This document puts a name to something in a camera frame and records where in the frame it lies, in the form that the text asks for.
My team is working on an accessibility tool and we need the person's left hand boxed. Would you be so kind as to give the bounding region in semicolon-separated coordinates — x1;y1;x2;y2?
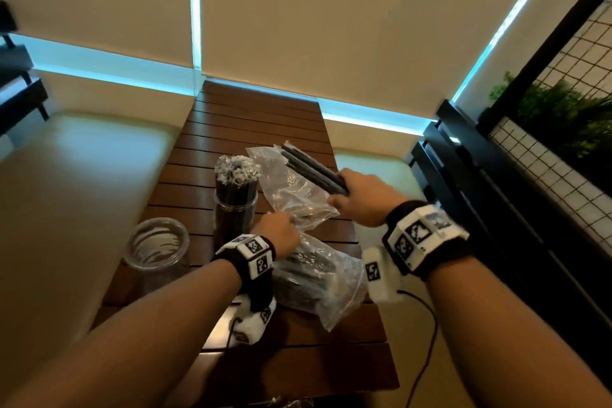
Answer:
251;210;302;261

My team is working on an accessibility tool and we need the black framed wire grid panel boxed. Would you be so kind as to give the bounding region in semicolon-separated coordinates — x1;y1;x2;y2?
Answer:
476;0;612;251

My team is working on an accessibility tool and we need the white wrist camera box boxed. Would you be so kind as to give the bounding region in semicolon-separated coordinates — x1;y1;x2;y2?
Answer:
231;295;277;346
361;245;405;304

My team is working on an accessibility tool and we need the black wristband with white markers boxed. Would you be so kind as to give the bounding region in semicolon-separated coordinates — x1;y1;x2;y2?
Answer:
212;234;277;313
381;200;474;282

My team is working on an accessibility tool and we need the crumpled clear wrapper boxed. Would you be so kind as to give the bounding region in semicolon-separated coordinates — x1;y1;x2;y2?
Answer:
248;395;316;408

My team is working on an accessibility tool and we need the green plant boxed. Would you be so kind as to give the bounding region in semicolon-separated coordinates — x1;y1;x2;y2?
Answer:
487;70;612;174

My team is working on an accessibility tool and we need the beige padded bench seat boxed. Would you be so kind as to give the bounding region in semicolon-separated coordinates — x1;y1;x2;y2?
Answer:
332;148;474;408
0;111;182;404

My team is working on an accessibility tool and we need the person's right forearm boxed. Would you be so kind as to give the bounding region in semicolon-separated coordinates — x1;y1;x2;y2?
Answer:
426;254;612;408

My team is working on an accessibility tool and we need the person's left forearm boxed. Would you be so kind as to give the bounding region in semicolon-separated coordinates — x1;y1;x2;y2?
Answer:
4;259;242;408

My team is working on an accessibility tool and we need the black slatted bench backrest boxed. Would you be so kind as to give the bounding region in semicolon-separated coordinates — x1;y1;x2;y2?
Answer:
0;0;51;136
409;99;612;394

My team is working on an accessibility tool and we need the person's right hand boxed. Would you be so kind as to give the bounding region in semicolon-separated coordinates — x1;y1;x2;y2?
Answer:
326;168;410;228

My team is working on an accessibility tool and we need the transparent plastic cup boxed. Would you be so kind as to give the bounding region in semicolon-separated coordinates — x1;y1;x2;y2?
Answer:
123;217;191;296
212;190;259;251

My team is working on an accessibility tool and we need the black cable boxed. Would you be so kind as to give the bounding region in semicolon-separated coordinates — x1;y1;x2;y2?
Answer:
222;316;245;356
397;289;439;408

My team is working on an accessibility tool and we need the clear plastic zip bag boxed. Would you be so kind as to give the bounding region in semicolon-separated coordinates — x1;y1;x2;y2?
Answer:
271;230;368;333
245;144;341;231

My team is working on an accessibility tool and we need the black straw bundle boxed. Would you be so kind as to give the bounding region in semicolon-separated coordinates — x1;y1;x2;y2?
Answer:
279;141;350;197

